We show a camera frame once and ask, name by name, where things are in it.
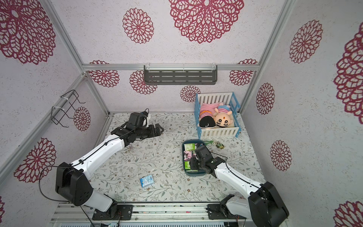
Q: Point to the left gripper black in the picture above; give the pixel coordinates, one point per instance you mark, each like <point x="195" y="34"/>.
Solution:
<point x="152" y="133"/>

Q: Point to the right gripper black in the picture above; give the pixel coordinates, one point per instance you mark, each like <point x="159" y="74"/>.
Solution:
<point x="195" y="162"/>

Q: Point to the green tissue pack top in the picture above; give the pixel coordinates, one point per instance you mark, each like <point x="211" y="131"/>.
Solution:
<point x="189" y="146"/>

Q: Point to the blue tissue pack bottom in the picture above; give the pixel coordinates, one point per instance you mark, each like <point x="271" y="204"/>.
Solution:
<point x="146" y="181"/>

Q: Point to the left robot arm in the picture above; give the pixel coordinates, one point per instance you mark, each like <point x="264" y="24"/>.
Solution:
<point x="72" y="180"/>

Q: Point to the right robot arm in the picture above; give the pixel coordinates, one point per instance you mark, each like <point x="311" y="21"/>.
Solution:
<point x="262" y="203"/>

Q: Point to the teal storage box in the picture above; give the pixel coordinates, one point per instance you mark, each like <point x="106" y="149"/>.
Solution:
<point x="199" y="173"/>

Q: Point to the pink plush doll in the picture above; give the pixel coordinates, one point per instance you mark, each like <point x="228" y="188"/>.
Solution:
<point x="207" y="114"/>

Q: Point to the blue white toy crib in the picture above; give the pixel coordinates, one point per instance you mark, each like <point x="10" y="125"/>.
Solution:
<point x="228" y="98"/>

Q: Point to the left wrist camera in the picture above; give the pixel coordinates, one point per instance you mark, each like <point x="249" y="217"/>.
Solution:
<point x="147" y="118"/>

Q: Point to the green carabiner keychain figure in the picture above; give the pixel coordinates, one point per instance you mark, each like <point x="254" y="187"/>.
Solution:
<point x="215" y="143"/>

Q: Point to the grey wall shelf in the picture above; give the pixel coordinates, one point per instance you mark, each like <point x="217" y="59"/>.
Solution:
<point x="180" y="75"/>

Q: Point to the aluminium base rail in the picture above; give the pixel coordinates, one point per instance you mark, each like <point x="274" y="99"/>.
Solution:
<point x="149" y="214"/>

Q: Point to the black wire wall rack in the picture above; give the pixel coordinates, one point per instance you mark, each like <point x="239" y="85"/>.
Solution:
<point x="59" y="112"/>

